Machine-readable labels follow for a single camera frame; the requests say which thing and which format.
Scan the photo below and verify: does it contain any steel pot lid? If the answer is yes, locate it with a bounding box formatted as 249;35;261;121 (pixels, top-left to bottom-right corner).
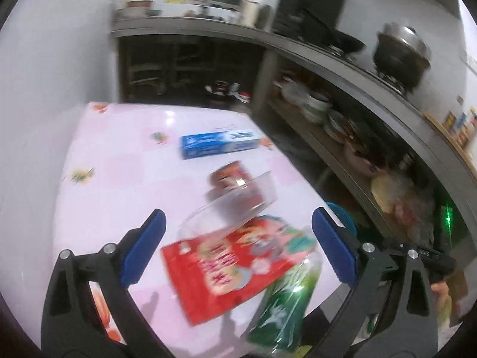
377;22;433;58

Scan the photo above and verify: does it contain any dark red jar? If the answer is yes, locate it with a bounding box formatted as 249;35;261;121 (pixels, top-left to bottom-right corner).
210;161;262;196

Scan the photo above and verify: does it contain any clear plastic container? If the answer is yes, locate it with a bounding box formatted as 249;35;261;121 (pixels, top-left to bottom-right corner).
179;171;278;240

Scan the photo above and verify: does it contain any concrete kitchen counter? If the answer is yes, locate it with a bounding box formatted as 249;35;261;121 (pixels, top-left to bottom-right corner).
111;17;477;195

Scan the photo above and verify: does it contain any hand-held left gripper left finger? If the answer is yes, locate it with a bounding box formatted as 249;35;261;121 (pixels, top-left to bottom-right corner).
41;209;167;358

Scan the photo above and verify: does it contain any white ceramic jar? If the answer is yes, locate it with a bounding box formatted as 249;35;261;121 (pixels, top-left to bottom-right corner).
240;0;260;27

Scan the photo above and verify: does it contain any white plastic bag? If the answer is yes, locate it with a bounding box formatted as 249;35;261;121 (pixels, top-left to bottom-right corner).
279;81;307;102

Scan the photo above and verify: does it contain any pink printed tablecloth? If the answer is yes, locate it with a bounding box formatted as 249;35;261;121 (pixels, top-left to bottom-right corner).
52;101;343;358

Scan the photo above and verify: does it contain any perforated metal shelf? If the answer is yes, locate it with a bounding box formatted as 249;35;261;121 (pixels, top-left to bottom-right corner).
268;97;477;258

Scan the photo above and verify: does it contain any blue plastic basket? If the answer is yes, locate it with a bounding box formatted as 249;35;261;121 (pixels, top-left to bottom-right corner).
326;201;359;236

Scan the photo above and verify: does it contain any red snack box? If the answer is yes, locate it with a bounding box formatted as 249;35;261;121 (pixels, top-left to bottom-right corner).
162;214;317;325

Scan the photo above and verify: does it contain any stack of white bowls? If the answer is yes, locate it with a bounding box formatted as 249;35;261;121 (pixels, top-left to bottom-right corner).
302;91;333;124

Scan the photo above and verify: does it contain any large black pot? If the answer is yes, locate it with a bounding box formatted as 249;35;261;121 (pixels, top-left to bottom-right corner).
374;41;429;92

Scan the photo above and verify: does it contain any green plastic bottle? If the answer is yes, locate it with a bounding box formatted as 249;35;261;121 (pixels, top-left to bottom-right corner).
246;250;323;355

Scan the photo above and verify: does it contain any brown bowl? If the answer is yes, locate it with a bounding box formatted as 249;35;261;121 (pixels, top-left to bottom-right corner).
127;0;154;17

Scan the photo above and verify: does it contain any blue white toothpaste box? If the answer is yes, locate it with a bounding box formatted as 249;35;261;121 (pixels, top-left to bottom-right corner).
181;129;263;160

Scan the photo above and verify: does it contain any dark clay pot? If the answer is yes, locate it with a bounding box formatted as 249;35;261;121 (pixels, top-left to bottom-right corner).
208;80;232;101

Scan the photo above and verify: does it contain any red plastic bag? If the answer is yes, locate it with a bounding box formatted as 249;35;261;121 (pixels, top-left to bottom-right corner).
393;190;435;239

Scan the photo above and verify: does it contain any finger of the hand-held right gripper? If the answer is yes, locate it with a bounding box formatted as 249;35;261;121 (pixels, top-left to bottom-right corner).
388;242;457;280

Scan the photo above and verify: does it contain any black wok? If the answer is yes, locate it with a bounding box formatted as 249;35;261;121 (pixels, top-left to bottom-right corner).
328;30;366;61

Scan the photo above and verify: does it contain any yellow plastic bag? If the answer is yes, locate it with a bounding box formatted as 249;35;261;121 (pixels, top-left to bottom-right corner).
371;175;400;214

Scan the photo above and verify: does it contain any wooden cutting board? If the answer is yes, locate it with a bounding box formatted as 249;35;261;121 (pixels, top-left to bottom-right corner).
424;112;477;180

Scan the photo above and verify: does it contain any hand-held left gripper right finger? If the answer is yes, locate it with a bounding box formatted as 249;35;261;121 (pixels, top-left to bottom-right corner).
312;207;437;358

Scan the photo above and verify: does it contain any stack of plates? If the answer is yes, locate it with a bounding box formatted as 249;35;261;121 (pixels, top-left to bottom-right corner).
324;110;353;142

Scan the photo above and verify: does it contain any pink plastic basin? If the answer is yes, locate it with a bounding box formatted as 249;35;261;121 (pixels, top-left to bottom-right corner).
343;138;378;174

